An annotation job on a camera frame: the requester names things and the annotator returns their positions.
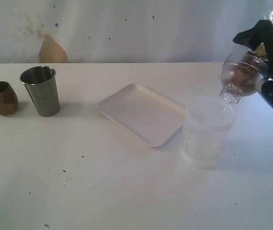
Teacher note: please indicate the clear dome jar lid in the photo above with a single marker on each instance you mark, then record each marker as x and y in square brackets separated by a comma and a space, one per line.
[231, 93]

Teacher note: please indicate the stainless steel cup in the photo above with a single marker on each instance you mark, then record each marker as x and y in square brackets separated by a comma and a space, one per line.
[40, 83]

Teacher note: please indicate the brown wooden cup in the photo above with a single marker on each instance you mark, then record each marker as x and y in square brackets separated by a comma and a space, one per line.
[8, 99]

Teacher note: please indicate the translucent plastic tub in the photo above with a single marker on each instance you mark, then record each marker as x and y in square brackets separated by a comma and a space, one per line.
[206, 125]

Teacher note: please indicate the white foam tray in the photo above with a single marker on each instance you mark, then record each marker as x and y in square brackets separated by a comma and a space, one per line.
[149, 115]

